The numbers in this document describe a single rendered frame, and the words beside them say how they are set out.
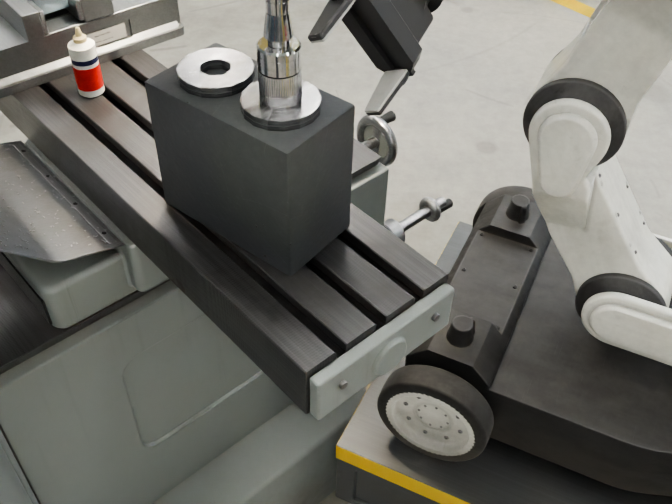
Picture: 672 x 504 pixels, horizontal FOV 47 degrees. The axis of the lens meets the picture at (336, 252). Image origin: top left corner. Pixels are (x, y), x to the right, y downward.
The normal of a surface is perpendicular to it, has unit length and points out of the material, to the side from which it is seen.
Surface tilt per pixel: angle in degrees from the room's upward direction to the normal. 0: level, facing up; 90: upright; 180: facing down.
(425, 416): 90
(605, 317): 90
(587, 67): 90
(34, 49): 90
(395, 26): 63
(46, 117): 0
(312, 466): 68
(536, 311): 0
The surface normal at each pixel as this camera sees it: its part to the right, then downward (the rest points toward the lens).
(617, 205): 0.74, -0.16
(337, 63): 0.02, -0.71
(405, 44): 0.68, 0.10
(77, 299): 0.67, 0.53
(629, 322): -0.44, 0.62
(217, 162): -0.62, 0.55
